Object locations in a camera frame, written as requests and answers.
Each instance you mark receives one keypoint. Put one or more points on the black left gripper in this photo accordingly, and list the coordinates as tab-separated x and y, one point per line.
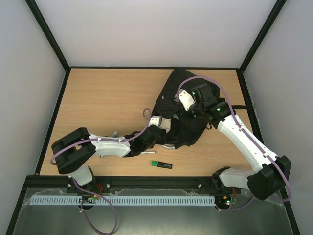
162	139

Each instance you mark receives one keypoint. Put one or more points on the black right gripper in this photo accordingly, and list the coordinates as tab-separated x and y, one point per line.
195	110

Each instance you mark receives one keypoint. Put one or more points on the green highlighter black body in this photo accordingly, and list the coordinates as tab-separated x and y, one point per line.
161	164

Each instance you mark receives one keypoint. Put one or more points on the black student backpack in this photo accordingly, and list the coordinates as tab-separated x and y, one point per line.
185	130

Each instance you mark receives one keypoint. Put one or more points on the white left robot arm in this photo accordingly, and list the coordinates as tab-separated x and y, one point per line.
72	151

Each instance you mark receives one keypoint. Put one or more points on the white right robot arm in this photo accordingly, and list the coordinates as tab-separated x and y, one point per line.
269	173

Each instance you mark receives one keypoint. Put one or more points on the blue capped white pen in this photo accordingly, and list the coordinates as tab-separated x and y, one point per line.
148	152

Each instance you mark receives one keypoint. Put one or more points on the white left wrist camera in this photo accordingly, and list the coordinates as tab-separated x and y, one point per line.
155	120

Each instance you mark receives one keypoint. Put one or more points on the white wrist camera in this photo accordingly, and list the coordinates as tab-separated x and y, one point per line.
155	120
186	99

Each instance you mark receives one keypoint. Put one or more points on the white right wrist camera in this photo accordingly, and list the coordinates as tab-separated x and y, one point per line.
186	99

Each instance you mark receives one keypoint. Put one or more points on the black cage frame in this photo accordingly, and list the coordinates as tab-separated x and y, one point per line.
51	39

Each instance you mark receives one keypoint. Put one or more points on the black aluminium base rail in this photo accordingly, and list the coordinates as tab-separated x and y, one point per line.
107	184

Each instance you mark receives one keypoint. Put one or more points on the light blue cable duct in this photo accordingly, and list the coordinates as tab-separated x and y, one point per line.
52	200

